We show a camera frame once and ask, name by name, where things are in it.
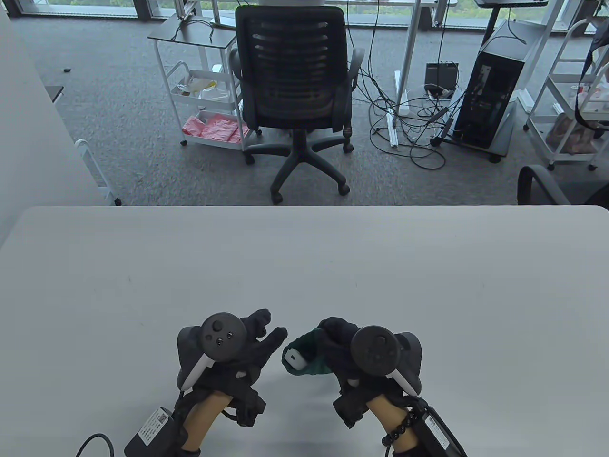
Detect pink plastic bags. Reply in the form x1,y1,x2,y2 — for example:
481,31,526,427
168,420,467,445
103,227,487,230
183,113,250,143

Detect white desk frame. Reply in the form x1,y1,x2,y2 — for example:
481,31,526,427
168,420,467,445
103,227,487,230
388,0,424,117
516,0,571,113

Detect black box on floor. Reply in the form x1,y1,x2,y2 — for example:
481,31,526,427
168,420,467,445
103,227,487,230
425,62,460,98

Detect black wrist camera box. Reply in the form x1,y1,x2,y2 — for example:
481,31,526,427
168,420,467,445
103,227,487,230
124,406,188,457
393,404,469,457

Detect black wheeled computer stand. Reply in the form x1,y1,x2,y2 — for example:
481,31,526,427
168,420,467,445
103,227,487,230
431,102,517,164

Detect person's right forearm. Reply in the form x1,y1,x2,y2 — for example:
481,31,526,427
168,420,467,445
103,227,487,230
369,393,419,450

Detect black chair armrest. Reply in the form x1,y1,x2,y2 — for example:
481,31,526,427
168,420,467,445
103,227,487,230
518,164,609,205

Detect brown plastic bag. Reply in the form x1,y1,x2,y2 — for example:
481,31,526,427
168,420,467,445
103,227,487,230
547,114,596,154

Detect black bead bracelet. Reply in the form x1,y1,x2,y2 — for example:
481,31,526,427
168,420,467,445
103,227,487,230
382,410,418,447

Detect person's right hand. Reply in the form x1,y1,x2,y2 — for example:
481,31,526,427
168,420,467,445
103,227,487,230
315,317,422,428

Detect tangle of black cables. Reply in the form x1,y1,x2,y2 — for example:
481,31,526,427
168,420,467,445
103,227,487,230
346,0,469,170

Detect black white handheld controller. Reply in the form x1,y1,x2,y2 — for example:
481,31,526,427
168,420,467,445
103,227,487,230
177,312,247,392
350,326,423,397

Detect clear plastic bags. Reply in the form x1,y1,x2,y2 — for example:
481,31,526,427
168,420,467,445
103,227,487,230
175,76,230,101

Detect black standing desk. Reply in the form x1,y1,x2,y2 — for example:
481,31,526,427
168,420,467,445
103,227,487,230
475,0,549,46

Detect black wrist box cable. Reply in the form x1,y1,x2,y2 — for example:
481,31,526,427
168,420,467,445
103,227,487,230
75,433,115,457

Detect black hanging strap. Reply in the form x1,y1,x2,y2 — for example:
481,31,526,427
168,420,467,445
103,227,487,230
573,14,609,129

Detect green drawstring bag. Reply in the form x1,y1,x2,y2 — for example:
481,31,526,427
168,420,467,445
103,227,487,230
282,328,336,378

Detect white wire shelf cart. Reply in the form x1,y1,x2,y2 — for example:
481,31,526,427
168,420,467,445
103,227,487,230
523,19,609,171

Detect black computer tower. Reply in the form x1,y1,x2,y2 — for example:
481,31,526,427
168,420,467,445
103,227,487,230
452,19,538,149

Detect black mesh office chair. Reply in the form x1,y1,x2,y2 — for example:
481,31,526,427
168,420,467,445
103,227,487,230
229,5,366,204

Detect person's left hand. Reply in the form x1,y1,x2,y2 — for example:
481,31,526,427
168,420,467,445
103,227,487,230
174,309,289,427

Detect person's left forearm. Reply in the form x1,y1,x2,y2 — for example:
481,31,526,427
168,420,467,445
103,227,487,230
181,390,234,453

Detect white cart with black top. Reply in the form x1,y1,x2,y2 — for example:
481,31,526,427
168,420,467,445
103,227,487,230
147,14,253,152

